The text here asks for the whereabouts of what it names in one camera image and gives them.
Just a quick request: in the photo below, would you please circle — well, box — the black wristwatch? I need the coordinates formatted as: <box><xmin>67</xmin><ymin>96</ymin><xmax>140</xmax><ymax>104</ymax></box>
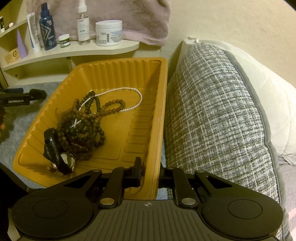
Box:
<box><xmin>43</xmin><ymin>127</ymin><xmax>77</xmax><ymax>175</ymax></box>

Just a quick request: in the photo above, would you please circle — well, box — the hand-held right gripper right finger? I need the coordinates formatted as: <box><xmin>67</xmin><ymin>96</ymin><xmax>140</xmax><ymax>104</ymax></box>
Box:
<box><xmin>159</xmin><ymin>167</ymin><xmax>245</xmax><ymax>208</ymax></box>

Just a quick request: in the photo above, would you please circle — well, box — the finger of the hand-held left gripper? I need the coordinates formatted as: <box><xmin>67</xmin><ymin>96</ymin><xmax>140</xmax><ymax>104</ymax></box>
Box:
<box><xmin>0</xmin><ymin>87</ymin><xmax>25</xmax><ymax>93</ymax></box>
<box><xmin>0</xmin><ymin>89</ymin><xmax>48</xmax><ymax>107</ymax></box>

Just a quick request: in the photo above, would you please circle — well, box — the orange plastic tray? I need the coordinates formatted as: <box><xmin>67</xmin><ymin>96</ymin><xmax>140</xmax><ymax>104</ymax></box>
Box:
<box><xmin>13</xmin><ymin>57</ymin><xmax>168</xmax><ymax>200</ymax></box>

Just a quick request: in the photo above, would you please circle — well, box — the grey fluffy towel mat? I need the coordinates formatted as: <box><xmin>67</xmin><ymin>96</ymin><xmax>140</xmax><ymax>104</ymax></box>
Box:
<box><xmin>0</xmin><ymin>81</ymin><xmax>167</xmax><ymax>190</ymax></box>

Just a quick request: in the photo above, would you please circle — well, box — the lavender cone bottle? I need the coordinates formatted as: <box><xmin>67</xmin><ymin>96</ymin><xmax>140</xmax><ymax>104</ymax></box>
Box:
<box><xmin>16</xmin><ymin>29</ymin><xmax>28</xmax><ymax>59</ymax></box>

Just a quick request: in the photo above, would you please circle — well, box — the small wooden box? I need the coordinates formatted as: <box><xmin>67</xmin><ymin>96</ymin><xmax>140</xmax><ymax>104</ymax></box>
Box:
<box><xmin>5</xmin><ymin>47</ymin><xmax>20</xmax><ymax>64</ymax></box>

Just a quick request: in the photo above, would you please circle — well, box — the white squeeze tube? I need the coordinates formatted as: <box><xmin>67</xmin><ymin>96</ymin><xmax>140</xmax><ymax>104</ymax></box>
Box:
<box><xmin>26</xmin><ymin>12</ymin><xmax>42</xmax><ymax>52</ymax></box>

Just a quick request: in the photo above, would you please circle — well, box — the person's left hand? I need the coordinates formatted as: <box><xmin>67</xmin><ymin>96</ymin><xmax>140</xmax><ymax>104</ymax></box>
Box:
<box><xmin>0</xmin><ymin>108</ymin><xmax>8</xmax><ymax>142</ymax></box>

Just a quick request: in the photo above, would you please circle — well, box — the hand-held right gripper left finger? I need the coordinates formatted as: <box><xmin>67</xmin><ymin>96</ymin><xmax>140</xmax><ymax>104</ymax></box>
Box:
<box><xmin>46</xmin><ymin>157</ymin><xmax>142</xmax><ymax>208</ymax></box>

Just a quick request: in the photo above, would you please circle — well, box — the brown wooden bead necklace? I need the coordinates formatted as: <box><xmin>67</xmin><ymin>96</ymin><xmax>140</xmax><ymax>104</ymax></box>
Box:
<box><xmin>58</xmin><ymin>98</ymin><xmax>126</xmax><ymax>160</ymax></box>

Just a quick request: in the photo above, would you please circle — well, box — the pink hanging towel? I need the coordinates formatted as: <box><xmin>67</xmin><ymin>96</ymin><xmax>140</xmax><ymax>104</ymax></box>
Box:
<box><xmin>25</xmin><ymin>0</ymin><xmax>171</xmax><ymax>46</ymax></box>

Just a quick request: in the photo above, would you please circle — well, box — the grey woven pillow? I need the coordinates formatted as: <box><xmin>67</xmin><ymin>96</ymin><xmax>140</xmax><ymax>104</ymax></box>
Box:
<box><xmin>163</xmin><ymin>43</ymin><xmax>285</xmax><ymax>241</ymax></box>

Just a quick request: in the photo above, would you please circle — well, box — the white cream jar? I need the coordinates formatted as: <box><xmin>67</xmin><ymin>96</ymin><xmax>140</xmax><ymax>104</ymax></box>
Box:
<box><xmin>95</xmin><ymin>20</ymin><xmax>123</xmax><ymax>46</ymax></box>

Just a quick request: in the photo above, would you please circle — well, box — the dark bead necklace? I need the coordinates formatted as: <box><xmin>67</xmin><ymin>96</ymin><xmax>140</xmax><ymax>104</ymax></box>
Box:
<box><xmin>55</xmin><ymin>90</ymin><xmax>107</xmax><ymax>163</ymax></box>

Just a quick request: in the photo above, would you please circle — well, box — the cream shelf unit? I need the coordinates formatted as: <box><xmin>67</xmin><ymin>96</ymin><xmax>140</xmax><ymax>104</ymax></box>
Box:
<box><xmin>0</xmin><ymin>14</ymin><xmax>140</xmax><ymax>86</ymax></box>

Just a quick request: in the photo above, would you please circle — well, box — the white pearl necklace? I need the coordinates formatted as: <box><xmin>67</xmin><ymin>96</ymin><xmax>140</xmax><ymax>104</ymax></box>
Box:
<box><xmin>69</xmin><ymin>87</ymin><xmax>143</xmax><ymax>130</ymax></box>

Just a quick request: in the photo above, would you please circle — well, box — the clear spray bottle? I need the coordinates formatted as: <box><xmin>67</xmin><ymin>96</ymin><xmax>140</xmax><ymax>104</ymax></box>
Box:
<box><xmin>77</xmin><ymin>0</ymin><xmax>91</xmax><ymax>46</ymax></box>

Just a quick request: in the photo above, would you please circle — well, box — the small green jar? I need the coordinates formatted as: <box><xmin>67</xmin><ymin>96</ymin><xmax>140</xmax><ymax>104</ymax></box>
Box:
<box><xmin>58</xmin><ymin>34</ymin><xmax>70</xmax><ymax>48</ymax></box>

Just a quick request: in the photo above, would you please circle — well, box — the white quilted pillow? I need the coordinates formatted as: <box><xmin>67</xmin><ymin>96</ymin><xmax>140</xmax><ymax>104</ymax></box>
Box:
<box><xmin>180</xmin><ymin>36</ymin><xmax>296</xmax><ymax>166</ymax></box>

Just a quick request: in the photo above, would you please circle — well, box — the pink striped bed sheet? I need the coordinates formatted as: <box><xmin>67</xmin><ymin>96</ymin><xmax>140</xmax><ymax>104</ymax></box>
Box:
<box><xmin>275</xmin><ymin>155</ymin><xmax>296</xmax><ymax>241</ymax></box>

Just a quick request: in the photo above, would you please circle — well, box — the dark blue spray bottle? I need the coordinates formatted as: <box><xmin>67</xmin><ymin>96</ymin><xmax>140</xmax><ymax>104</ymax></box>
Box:
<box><xmin>39</xmin><ymin>3</ymin><xmax>57</xmax><ymax>51</ymax></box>

